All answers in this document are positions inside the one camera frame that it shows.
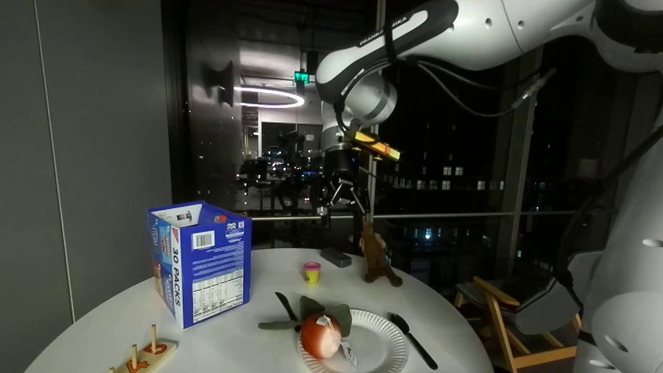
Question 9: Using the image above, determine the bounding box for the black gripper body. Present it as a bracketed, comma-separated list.
[323, 146, 379, 186]

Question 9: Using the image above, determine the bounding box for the radish with green leaves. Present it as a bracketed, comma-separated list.
[257, 295, 354, 364]

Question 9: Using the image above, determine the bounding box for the blue cardboard box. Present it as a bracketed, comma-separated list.
[148, 202, 254, 329]

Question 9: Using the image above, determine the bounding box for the white paper plate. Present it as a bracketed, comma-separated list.
[296, 307, 411, 373]

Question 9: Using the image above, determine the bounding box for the brown plush toy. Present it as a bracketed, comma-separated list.
[356, 221, 404, 289]

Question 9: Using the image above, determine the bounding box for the yellow cup with pink lid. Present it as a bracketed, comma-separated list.
[303, 260, 326, 286]

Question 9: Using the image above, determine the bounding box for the wooden peg board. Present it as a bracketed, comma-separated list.
[110, 322, 180, 373]

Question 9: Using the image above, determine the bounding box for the ring ceiling light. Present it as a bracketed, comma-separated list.
[233, 86, 306, 112]

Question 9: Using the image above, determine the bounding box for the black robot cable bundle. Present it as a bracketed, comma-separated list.
[412, 61, 560, 120]

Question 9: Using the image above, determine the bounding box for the wooden chair frame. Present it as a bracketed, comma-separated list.
[454, 276, 582, 373]

